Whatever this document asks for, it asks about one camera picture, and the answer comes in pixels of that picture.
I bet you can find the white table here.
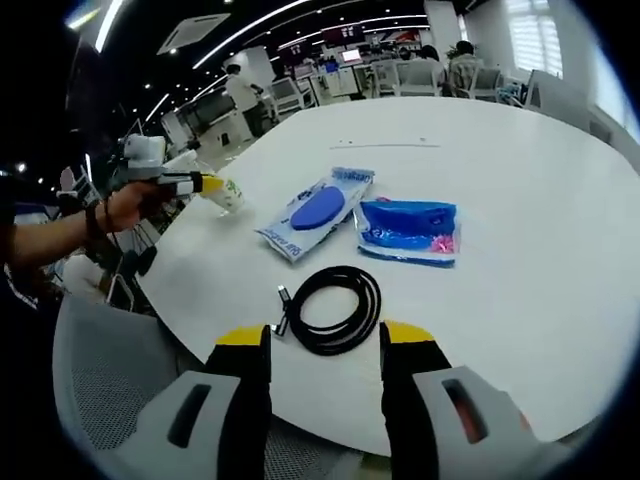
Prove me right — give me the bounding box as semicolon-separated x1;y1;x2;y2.
139;95;640;459

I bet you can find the person's left hand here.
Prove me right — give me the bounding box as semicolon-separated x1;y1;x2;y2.
102;178;169;234

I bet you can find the window with white blinds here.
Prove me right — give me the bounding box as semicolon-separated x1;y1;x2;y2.
507;0;564;79

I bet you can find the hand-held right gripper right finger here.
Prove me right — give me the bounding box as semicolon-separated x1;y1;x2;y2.
378;319;574;480

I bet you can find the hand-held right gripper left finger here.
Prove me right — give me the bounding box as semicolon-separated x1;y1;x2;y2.
117;323;274;480

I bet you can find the grey mesh chair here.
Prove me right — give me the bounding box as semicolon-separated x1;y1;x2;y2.
52;294;392;480

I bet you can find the grey chair back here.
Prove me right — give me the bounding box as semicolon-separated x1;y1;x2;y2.
527;69;594;119

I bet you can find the black wrist strap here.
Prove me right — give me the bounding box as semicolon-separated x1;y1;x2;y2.
83;199;117;246

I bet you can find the white office chair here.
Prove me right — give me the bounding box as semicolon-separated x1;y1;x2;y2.
472;66;504;101
397;62;442;98
269;77;304;119
372;60;401;99

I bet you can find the pale packet with blue oval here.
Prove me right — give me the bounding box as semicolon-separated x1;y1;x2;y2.
253;166;377;265

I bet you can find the black cable item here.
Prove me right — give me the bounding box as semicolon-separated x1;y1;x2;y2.
275;265;384;358

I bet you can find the blue packet with pink print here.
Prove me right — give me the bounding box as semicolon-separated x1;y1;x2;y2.
353;196;460;271

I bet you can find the ceiling air vent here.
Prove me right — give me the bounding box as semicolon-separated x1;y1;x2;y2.
157;12;232;56

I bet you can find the floral paper cup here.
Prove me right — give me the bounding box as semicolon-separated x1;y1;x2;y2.
202;174;247;215

